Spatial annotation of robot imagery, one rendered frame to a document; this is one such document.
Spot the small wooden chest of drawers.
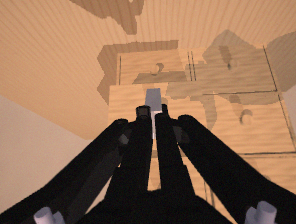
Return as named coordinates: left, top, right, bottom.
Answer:
left=116, top=42, right=296, bottom=205

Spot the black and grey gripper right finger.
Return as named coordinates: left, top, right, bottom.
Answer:
left=153, top=88, right=296, bottom=224

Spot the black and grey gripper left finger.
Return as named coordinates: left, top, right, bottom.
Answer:
left=0, top=88, right=155, bottom=224

